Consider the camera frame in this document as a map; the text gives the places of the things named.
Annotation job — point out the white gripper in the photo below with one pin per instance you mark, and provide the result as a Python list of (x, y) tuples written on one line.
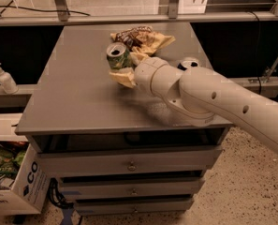
[(143, 73)]

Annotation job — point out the green soda can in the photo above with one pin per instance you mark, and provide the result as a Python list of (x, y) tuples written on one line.
[(118, 56)]

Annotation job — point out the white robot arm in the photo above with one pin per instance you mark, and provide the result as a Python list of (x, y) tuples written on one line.
[(197, 92)]

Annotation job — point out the brown chip bag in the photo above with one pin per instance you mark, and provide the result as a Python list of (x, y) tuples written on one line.
[(143, 39)]

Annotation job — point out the blue Pepsi can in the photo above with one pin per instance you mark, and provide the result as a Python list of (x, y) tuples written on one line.
[(188, 62)]

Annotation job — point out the grey drawer cabinet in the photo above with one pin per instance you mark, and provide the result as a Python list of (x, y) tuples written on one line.
[(113, 150)]

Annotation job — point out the white pump bottle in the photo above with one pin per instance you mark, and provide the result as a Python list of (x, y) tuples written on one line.
[(7, 82)]

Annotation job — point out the green snack bags in box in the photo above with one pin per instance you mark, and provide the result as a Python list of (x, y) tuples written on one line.
[(11, 157)]

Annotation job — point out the white cardboard box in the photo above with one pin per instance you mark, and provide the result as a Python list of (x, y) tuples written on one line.
[(26, 194)]

